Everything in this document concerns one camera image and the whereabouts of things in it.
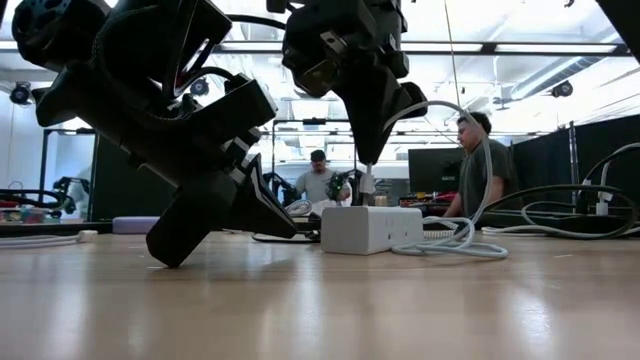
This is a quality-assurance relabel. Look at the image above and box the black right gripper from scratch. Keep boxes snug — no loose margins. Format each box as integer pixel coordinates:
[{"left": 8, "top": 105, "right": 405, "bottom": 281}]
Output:
[{"left": 267, "top": 0, "right": 429, "bottom": 166}]

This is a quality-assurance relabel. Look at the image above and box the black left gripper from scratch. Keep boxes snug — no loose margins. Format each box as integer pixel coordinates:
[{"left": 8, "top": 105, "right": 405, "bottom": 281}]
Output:
[{"left": 74, "top": 0, "right": 299, "bottom": 269}]

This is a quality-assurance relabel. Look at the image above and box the thick white USB cable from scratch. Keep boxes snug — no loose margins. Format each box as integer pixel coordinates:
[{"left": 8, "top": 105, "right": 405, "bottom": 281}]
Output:
[{"left": 358, "top": 99, "right": 510, "bottom": 261}]

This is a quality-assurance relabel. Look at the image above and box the short black USB cable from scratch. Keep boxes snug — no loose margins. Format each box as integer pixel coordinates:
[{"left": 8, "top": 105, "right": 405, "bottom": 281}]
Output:
[{"left": 251, "top": 212, "right": 322, "bottom": 246}]

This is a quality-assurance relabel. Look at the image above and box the white power strip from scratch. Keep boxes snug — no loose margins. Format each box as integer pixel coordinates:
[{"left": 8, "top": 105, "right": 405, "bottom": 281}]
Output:
[{"left": 320, "top": 205, "right": 425, "bottom": 257}]

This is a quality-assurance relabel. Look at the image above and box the thin white USB cable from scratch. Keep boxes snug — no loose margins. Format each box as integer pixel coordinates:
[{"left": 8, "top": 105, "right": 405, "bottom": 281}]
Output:
[{"left": 0, "top": 230, "right": 99, "bottom": 252}]

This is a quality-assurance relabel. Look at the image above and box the long black USB cable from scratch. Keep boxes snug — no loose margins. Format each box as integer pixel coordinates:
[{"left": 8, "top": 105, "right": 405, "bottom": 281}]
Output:
[{"left": 479, "top": 183, "right": 640, "bottom": 240}]

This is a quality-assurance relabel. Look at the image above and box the long white USB cable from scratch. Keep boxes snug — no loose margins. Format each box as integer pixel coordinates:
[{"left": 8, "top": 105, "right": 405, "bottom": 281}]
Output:
[{"left": 422, "top": 141, "right": 640, "bottom": 241}]

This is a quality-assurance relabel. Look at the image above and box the black monitor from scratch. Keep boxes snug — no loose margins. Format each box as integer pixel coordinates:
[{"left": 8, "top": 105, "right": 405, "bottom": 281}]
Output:
[{"left": 407, "top": 147, "right": 466, "bottom": 195}]

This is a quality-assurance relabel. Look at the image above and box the person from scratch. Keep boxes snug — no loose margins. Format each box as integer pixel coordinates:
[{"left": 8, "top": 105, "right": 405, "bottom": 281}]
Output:
[
  {"left": 293, "top": 148, "right": 352, "bottom": 205},
  {"left": 441, "top": 110, "right": 520, "bottom": 219}
]

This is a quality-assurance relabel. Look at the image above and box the purple round power hub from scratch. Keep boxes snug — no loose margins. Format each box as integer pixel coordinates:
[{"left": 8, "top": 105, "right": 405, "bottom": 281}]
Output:
[{"left": 111, "top": 216, "right": 161, "bottom": 236}]

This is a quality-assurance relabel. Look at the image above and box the black partition curtain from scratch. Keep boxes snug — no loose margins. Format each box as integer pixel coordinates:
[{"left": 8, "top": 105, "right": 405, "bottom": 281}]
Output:
[
  {"left": 91, "top": 134, "right": 176, "bottom": 224},
  {"left": 509, "top": 113, "right": 640, "bottom": 217}
]

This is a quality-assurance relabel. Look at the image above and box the black ceiling spotlight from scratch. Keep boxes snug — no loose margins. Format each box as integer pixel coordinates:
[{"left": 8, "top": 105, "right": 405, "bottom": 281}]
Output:
[
  {"left": 189, "top": 77, "right": 211, "bottom": 99},
  {"left": 9, "top": 80, "right": 34, "bottom": 107},
  {"left": 551, "top": 79, "right": 574, "bottom": 100}
]

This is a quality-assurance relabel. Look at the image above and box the black overhead light bar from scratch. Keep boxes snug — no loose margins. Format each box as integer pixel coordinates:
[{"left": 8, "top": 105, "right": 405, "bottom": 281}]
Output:
[{"left": 0, "top": 39, "right": 629, "bottom": 57}]

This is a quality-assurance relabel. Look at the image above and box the colourful object pile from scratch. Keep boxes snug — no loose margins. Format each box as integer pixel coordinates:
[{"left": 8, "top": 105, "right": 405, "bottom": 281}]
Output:
[{"left": 0, "top": 201, "right": 64, "bottom": 226}]

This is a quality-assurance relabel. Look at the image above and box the black power strip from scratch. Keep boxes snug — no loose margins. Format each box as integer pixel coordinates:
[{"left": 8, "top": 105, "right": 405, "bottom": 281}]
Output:
[{"left": 477, "top": 210, "right": 640, "bottom": 237}]

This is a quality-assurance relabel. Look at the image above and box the black gantry frame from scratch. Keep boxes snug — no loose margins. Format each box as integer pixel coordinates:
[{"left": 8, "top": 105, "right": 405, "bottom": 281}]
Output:
[{"left": 270, "top": 117, "right": 359, "bottom": 176}]

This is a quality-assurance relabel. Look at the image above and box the white braided USB cable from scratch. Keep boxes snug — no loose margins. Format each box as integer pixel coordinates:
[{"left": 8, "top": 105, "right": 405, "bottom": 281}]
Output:
[{"left": 284, "top": 198, "right": 316, "bottom": 219}]

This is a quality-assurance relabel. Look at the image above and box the black table frame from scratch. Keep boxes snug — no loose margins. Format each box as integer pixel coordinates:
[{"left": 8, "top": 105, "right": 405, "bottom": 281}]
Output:
[{"left": 0, "top": 222, "right": 151, "bottom": 240}]

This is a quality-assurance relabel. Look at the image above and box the black stand frame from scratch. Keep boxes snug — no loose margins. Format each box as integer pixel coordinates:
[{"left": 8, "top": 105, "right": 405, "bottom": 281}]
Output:
[{"left": 38, "top": 128, "right": 100, "bottom": 224}]

